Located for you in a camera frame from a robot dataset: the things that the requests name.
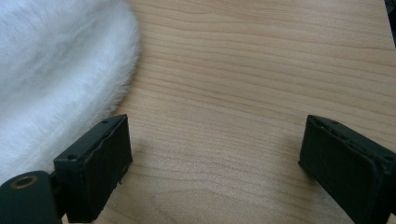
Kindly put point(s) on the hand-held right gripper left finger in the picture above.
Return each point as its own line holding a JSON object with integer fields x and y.
{"x": 93, "y": 174}

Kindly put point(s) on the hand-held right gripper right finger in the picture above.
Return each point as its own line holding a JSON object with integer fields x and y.
{"x": 348, "y": 168}

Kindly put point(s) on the white fluffy fur item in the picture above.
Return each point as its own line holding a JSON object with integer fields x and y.
{"x": 56, "y": 71}

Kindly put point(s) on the dark object at table edge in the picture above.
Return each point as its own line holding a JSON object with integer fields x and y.
{"x": 391, "y": 18}

